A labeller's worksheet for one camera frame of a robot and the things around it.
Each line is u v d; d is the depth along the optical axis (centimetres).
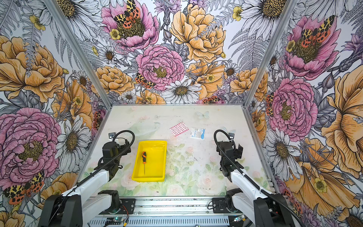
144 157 90
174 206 76
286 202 42
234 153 77
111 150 66
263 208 41
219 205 74
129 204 75
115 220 71
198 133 105
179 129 106
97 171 58
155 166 89
